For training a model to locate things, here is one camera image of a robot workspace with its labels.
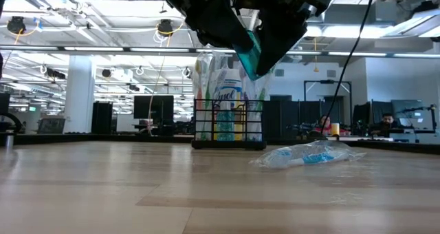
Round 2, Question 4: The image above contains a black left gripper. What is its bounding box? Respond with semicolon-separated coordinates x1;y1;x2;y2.
153;0;256;54

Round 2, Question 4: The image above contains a purple white toothbrush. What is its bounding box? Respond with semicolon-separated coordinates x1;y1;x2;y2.
211;53;228;140

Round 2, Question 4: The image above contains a blue white toothbrush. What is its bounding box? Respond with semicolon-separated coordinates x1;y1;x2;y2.
250;139;366;170

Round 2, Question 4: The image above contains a white Lysol wipes canister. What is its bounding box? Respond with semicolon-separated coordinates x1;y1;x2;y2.
214;68;243;140

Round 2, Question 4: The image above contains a black partition panel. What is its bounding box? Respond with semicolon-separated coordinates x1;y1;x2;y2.
263;99;324;136

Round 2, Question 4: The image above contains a person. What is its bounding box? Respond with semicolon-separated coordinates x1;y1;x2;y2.
316;115;333;136
373;112;402;137

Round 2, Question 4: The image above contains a black computer monitor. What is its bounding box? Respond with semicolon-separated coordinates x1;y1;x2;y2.
133;95;175;120

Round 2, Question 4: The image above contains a long ceiling light strip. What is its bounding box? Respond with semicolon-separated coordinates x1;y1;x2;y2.
0;45;440;59

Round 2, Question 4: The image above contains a dark desk monitor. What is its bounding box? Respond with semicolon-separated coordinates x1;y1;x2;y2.
390;98;426;128

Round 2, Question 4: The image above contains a black cabinet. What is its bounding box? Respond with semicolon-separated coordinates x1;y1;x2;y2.
91;101;113;135

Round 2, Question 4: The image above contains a white building column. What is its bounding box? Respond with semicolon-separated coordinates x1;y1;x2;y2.
63;54;96;134

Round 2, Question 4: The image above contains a dark mesh chair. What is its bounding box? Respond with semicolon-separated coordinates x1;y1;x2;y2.
36;118;66;135

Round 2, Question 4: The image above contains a black ceiling cable reel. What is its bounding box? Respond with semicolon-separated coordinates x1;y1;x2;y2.
6;15;27;34
157;19;175;38

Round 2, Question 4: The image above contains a black metal stand frame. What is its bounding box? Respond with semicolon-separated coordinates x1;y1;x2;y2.
303;79;353;131

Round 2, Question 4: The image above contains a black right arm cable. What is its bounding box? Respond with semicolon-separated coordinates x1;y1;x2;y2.
320;0;377;136

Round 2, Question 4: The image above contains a black wire caddy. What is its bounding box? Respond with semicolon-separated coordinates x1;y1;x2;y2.
191;98;267;151

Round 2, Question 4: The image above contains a black aluminium table frame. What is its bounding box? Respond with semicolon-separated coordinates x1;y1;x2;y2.
0;132;440;156

